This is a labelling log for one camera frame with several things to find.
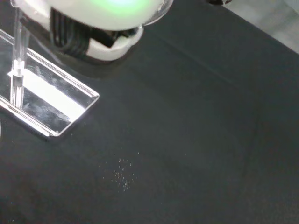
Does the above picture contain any clear acrylic funnel stand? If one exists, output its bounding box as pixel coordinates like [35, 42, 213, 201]
[0, 6, 100, 142]

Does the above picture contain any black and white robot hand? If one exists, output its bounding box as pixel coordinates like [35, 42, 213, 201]
[10, 0, 168, 63]

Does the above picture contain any black bench cloth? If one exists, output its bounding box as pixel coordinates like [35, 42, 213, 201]
[0, 0, 299, 224]

